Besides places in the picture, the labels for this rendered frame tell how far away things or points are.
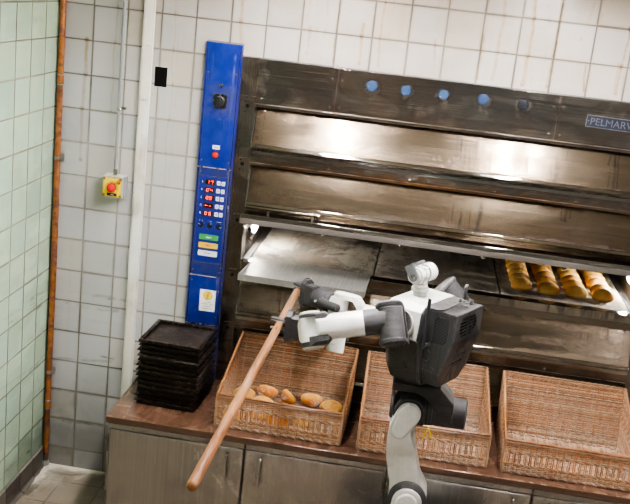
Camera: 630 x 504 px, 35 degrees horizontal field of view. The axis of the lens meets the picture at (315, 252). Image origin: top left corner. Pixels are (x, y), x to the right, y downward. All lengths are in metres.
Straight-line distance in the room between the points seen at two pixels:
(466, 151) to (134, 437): 1.88
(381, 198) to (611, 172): 0.99
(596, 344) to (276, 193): 1.59
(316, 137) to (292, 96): 0.21
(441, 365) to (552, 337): 1.19
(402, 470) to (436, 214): 1.21
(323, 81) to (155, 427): 1.65
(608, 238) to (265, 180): 1.53
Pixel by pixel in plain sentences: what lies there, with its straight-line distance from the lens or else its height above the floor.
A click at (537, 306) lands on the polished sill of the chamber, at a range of 4.53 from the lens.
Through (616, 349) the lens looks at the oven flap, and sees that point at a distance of 4.64.
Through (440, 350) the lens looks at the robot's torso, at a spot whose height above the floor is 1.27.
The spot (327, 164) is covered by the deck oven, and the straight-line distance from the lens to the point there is 4.39.
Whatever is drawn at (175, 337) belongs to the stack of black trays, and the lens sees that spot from 4.42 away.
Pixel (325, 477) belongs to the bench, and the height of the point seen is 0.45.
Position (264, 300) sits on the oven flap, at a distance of 4.58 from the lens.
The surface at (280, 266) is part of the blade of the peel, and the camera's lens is 4.51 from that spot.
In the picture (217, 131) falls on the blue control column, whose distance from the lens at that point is 4.42.
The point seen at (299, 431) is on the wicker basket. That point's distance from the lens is 4.24.
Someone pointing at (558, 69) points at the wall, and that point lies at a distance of 4.34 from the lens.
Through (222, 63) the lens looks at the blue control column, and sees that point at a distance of 4.38.
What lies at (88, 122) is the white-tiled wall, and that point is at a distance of 4.61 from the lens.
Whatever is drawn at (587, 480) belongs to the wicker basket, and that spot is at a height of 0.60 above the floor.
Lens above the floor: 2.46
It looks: 15 degrees down
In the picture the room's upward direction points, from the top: 6 degrees clockwise
